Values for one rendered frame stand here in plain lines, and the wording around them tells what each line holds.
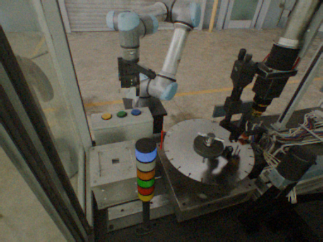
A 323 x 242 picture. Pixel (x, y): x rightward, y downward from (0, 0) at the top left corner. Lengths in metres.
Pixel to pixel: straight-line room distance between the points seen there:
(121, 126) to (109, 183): 0.31
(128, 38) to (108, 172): 0.48
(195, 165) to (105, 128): 0.44
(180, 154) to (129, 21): 0.49
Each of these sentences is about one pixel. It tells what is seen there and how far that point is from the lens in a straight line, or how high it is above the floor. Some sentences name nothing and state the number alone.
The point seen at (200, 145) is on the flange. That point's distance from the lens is 0.70.
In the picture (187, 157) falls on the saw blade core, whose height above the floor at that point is 0.95.
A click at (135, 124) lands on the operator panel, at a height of 0.88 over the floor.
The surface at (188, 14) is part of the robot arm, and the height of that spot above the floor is 1.28.
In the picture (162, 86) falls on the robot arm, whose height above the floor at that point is 0.95.
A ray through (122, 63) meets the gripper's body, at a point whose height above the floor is 1.16.
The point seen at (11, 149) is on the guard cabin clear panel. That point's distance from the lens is 0.31.
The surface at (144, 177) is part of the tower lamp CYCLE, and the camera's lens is 0.45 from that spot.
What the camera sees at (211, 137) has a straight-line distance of 0.68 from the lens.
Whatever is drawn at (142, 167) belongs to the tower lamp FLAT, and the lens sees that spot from 0.42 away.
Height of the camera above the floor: 1.44
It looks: 39 degrees down
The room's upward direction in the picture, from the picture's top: 4 degrees clockwise
